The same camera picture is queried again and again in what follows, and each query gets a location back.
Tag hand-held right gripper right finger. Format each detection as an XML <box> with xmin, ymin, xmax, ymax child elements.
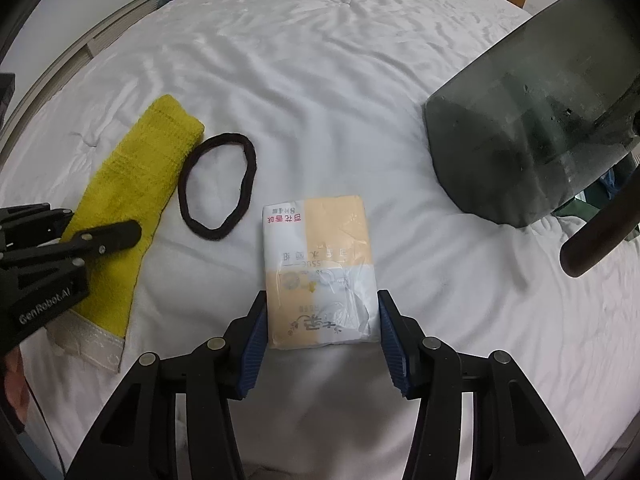
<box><xmin>376</xmin><ymin>289</ymin><xmax>586</xmax><ymax>480</ymax></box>

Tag dark tube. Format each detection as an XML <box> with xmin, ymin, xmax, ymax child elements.
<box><xmin>559</xmin><ymin>194</ymin><xmax>640</xmax><ymax>279</ymax></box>

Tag person's left hand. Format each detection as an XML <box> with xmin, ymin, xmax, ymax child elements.
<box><xmin>0</xmin><ymin>347</ymin><xmax>27</xmax><ymax>437</ymax></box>

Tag yellow knitted cloth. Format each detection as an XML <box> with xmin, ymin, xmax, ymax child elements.
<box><xmin>46</xmin><ymin>94</ymin><xmax>205</xmax><ymax>374</ymax></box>

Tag tissue pack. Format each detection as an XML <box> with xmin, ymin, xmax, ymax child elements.
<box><xmin>262</xmin><ymin>194</ymin><xmax>382</xmax><ymax>352</ymax></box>

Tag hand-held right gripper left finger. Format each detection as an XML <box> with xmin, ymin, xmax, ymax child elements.
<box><xmin>70</xmin><ymin>290</ymin><xmax>269</xmax><ymax>480</ymax></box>

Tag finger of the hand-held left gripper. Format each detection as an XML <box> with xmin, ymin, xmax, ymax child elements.
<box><xmin>0</xmin><ymin>220</ymin><xmax>144</xmax><ymax>274</ymax></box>
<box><xmin>0</xmin><ymin>202</ymin><xmax>76</xmax><ymax>254</ymax></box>

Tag blue folded cloth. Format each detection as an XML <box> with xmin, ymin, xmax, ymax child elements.
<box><xmin>596</xmin><ymin>166</ymin><xmax>619</xmax><ymax>197</ymax></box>

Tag white bed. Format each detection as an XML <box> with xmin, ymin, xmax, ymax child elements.
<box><xmin>0</xmin><ymin>0</ymin><xmax>640</xmax><ymax>480</ymax></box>

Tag black hair band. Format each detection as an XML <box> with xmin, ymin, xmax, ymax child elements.
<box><xmin>177</xmin><ymin>132</ymin><xmax>259</xmax><ymax>241</ymax></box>

